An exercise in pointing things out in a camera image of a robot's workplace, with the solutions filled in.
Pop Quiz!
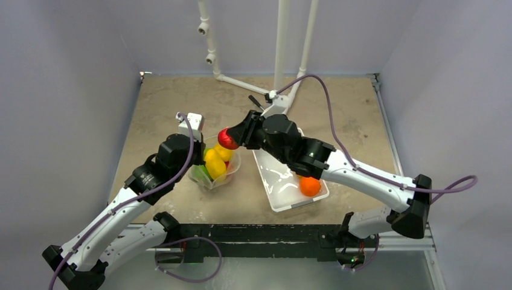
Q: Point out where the orange fruit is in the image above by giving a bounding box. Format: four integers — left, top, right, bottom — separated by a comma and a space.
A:
299, 177, 321, 197

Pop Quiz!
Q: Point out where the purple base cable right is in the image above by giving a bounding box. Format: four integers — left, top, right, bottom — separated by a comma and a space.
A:
340, 236, 380, 273

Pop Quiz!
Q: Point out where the white pipe frame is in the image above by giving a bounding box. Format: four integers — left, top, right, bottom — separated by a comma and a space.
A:
197, 1, 319, 107

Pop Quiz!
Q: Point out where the red apple bottom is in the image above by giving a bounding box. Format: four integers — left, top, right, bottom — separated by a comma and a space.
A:
217, 127, 239, 150

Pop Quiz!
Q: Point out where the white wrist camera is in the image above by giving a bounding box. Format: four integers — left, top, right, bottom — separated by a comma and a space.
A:
176, 112, 205, 141
262, 90, 292, 118

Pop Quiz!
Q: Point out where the green pear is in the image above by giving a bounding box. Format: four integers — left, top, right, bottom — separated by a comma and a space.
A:
190, 165, 212, 181

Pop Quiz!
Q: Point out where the clear zip top bag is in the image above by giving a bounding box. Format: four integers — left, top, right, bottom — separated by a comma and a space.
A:
188, 137, 242, 190

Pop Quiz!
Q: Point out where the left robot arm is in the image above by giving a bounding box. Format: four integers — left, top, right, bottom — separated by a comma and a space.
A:
42, 130, 205, 289

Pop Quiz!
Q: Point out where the white plastic tray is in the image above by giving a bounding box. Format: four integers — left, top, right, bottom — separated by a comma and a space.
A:
252, 149, 330, 212

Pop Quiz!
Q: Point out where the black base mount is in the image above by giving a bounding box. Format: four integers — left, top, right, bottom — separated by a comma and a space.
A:
153, 212, 379, 268

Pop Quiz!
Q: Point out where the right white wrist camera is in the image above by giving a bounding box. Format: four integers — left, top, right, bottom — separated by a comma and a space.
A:
262, 90, 292, 118

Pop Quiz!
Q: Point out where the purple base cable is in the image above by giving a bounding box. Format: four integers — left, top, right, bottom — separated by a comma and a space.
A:
340, 236, 380, 273
153, 236, 223, 284

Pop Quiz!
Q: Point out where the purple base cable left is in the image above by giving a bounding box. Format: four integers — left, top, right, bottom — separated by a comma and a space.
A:
153, 236, 223, 284

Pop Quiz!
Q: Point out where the yellow banana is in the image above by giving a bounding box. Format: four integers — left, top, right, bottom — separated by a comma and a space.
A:
204, 149, 227, 180

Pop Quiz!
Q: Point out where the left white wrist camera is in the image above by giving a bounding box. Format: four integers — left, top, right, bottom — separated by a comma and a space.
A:
176, 112, 205, 141

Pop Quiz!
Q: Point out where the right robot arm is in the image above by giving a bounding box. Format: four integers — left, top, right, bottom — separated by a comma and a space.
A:
226, 110, 432, 246

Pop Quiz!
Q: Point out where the black small hammer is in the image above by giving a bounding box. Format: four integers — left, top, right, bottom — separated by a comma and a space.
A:
248, 95, 264, 111

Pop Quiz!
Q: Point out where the yellow lemon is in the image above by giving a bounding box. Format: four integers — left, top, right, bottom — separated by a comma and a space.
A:
214, 143, 233, 162

